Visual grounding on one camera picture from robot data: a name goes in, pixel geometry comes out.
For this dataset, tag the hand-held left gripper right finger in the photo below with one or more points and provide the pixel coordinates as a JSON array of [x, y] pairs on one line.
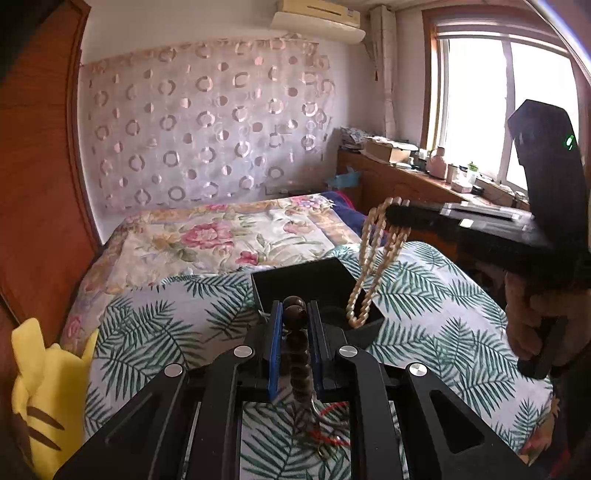
[[316, 350]]

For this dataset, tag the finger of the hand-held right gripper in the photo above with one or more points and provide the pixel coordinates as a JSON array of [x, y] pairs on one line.
[[413, 217]]

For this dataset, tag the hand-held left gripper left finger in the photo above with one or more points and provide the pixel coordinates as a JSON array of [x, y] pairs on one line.
[[275, 355]]

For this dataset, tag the black jewelry box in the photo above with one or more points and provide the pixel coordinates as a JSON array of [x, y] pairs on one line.
[[300, 281]]

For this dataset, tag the person's right hand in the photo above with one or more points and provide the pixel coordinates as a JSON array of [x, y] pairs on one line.
[[521, 318]]

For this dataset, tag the wooden side cabinet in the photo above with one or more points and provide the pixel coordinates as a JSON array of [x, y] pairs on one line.
[[392, 184]]

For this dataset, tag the pink jar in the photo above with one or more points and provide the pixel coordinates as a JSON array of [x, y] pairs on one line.
[[437, 162]]

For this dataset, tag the dark blue blanket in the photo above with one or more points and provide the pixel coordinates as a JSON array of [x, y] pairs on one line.
[[344, 205]]

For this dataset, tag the cardboard box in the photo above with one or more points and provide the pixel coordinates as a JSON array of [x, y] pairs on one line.
[[387, 150]]

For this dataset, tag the green-capped bottle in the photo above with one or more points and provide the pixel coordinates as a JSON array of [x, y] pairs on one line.
[[472, 171]]

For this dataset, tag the blue plastic bag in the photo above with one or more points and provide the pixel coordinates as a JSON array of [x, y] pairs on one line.
[[344, 177]]

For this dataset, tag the leaf-print bed sheet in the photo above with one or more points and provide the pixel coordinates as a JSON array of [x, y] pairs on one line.
[[443, 314]]

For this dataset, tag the wooden-framed window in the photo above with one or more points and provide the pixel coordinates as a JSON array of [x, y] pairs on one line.
[[480, 97]]

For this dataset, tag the floral blanket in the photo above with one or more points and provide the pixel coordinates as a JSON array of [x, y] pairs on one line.
[[203, 240]]

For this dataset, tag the pale bunched curtain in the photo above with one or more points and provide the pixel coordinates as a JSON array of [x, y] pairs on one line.
[[384, 69]]

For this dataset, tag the white air conditioner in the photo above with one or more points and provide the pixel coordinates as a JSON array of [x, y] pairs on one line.
[[318, 18]]

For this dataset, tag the yellow plush toy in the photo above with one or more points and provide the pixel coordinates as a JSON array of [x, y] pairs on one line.
[[46, 378]]

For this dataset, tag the wooden wardrobe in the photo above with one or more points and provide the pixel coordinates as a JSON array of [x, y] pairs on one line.
[[37, 184]]

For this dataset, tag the circle-patterned wall cloth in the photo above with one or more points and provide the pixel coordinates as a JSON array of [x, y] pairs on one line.
[[198, 124]]

